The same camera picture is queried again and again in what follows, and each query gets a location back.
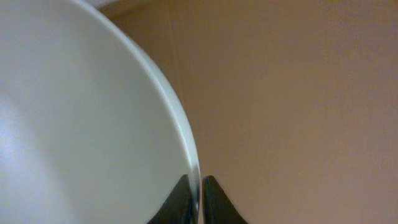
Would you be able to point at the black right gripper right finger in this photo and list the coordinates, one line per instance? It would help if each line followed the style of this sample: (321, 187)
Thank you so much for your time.
(217, 207)

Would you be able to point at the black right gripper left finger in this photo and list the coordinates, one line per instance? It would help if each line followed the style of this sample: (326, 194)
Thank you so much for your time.
(178, 206)

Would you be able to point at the large cream bowl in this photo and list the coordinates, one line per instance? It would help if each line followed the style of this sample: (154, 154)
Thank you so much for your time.
(91, 129)

